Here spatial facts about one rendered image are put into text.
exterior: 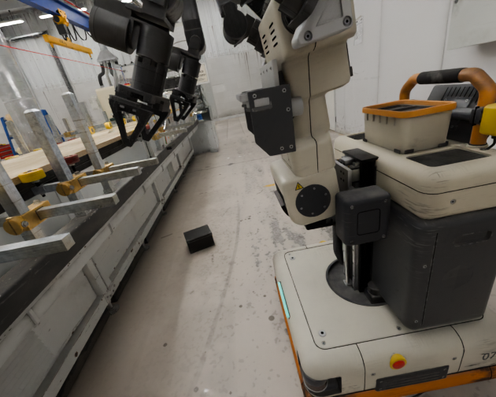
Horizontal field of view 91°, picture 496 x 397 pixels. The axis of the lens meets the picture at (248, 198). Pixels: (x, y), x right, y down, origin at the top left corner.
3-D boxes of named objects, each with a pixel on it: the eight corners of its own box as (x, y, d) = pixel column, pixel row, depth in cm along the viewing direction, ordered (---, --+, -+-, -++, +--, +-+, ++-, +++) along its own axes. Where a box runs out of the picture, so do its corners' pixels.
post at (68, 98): (116, 191, 126) (72, 91, 106) (112, 193, 123) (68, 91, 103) (109, 192, 126) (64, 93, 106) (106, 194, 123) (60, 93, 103)
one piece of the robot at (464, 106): (399, 147, 96) (430, 87, 88) (486, 175, 64) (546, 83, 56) (375, 140, 94) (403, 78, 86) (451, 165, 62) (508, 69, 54)
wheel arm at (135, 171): (142, 174, 102) (139, 165, 100) (140, 176, 99) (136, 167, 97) (41, 194, 102) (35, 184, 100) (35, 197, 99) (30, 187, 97)
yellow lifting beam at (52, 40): (94, 57, 640) (89, 43, 627) (51, 46, 484) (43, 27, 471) (90, 58, 640) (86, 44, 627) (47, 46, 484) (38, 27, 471)
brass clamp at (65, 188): (91, 183, 105) (86, 172, 103) (73, 194, 93) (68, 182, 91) (78, 185, 105) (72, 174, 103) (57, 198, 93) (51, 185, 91)
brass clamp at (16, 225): (57, 213, 83) (49, 199, 81) (27, 233, 71) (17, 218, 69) (39, 216, 83) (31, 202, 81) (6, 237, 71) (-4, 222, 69)
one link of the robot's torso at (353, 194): (344, 211, 95) (343, 149, 85) (388, 255, 69) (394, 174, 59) (277, 224, 95) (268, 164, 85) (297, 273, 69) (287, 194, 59)
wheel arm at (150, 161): (160, 164, 126) (157, 156, 124) (157, 165, 123) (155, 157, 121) (77, 179, 126) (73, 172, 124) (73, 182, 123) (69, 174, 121)
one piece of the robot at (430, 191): (383, 248, 128) (394, 73, 94) (483, 346, 78) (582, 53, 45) (321, 260, 128) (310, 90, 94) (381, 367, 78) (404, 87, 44)
